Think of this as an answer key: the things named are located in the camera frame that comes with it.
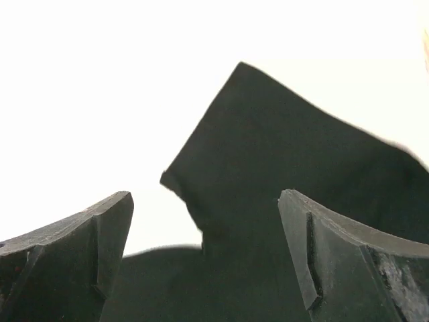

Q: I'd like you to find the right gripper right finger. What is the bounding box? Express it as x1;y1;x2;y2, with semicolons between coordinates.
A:
278;189;428;321

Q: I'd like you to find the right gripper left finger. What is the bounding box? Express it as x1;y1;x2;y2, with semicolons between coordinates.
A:
1;191;134;322

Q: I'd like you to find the black t shirt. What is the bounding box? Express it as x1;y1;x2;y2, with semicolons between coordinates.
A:
101;63;428;321

